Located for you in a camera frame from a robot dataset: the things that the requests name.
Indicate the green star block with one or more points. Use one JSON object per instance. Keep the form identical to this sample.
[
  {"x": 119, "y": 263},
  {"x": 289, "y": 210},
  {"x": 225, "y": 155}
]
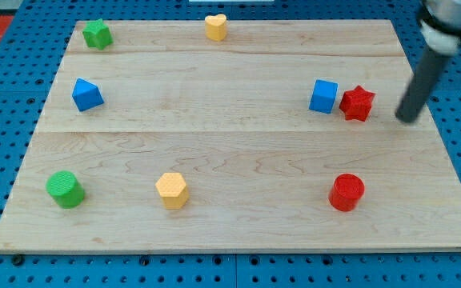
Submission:
[{"x": 97, "y": 34}]

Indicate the yellow heart block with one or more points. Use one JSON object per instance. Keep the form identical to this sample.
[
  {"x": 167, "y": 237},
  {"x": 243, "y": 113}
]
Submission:
[{"x": 215, "y": 27}]

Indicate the blue cube block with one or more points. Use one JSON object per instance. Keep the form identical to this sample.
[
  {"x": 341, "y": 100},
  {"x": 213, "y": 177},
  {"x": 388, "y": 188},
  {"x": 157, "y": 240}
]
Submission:
[{"x": 323, "y": 96}]

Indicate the red star block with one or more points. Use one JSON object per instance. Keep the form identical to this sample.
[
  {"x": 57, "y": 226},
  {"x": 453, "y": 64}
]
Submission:
[{"x": 356, "y": 104}]

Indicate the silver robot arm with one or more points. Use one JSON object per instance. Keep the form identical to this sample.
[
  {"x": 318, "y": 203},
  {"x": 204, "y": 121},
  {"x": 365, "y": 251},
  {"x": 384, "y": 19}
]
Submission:
[{"x": 440, "y": 25}]

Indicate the wooden board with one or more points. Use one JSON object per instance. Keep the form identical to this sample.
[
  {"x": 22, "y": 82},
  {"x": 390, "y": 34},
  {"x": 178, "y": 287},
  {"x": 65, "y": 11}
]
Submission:
[{"x": 233, "y": 118}]

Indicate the green cylinder block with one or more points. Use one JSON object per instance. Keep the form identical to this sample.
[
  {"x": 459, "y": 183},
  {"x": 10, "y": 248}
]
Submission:
[{"x": 65, "y": 189}]

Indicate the yellow hexagon block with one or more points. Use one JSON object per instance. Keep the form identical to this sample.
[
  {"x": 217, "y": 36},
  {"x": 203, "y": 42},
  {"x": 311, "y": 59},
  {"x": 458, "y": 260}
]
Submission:
[{"x": 173, "y": 190}]

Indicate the red cylinder block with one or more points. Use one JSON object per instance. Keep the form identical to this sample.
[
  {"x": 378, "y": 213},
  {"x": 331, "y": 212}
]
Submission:
[{"x": 346, "y": 192}]

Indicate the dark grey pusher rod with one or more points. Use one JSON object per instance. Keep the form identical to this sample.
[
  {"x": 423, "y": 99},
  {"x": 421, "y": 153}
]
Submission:
[{"x": 424, "y": 79}]

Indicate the blue triangular block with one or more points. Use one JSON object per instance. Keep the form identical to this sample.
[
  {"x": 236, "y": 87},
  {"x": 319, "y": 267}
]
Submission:
[{"x": 86, "y": 95}]

